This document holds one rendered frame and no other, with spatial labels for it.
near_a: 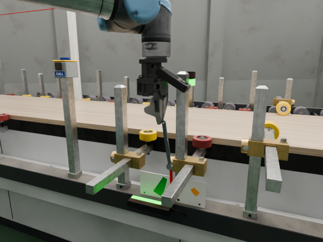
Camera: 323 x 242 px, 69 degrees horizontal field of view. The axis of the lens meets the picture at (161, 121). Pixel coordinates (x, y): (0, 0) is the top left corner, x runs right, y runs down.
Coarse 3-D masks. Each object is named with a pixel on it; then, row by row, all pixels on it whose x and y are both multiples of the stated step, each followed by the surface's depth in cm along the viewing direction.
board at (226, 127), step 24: (0, 96) 238; (24, 96) 238; (24, 120) 144; (48, 120) 136; (96, 120) 133; (144, 120) 133; (168, 120) 133; (192, 120) 133; (216, 120) 133; (240, 120) 133; (288, 120) 133; (312, 120) 133; (240, 144) 97; (312, 144) 92
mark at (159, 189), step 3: (162, 177) 89; (162, 180) 89; (165, 180) 88; (159, 183) 90; (162, 183) 89; (165, 183) 89; (156, 186) 91; (159, 186) 90; (162, 186) 89; (156, 189) 91; (159, 189) 90; (162, 189) 90; (156, 192) 91; (159, 192) 91; (162, 192) 90
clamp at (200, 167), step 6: (174, 156) 88; (174, 162) 85; (180, 162) 84; (186, 162) 84; (192, 162) 83; (198, 162) 82; (204, 162) 82; (174, 168) 86; (180, 168) 85; (198, 168) 82; (204, 168) 82; (198, 174) 83; (204, 174) 83
